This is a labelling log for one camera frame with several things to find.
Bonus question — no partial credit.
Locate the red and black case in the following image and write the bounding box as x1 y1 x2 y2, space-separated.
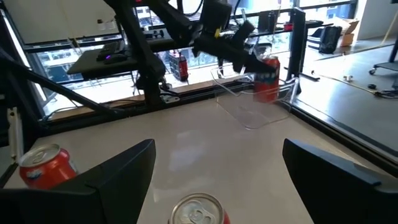
167 49 190 83

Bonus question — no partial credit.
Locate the black computer mouse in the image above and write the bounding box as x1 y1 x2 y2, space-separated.
103 53 128 65

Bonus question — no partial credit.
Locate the white frame bracket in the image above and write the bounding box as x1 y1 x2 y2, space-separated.
6 107 25 163

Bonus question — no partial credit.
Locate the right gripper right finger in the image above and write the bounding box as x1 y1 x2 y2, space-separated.
282 138 398 224

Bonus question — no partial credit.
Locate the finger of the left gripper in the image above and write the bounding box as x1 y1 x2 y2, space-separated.
241 57 278 82

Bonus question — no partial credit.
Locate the black backpack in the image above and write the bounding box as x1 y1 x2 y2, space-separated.
318 25 343 55

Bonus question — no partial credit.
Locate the brown cardboard box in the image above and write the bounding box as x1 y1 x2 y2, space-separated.
340 19 361 48

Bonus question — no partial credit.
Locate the black keyboard tray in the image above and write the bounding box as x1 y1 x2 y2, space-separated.
67 48 141 81

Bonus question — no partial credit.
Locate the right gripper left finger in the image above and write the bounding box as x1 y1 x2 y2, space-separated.
0 138 157 224

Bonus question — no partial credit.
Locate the black metal table frame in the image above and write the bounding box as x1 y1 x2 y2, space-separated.
0 6 398 187

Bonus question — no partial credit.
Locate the black office chair base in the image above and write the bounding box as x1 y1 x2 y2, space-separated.
369 34 398 75

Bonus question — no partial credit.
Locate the clear plastic can bin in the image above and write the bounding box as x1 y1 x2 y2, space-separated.
210 60 300 131

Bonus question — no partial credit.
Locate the long floor cable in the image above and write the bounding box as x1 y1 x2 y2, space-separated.
310 70 398 99

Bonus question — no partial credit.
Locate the red Fanta strawberry can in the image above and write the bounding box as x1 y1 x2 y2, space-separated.
167 192 231 224
252 55 281 104
18 142 79 190

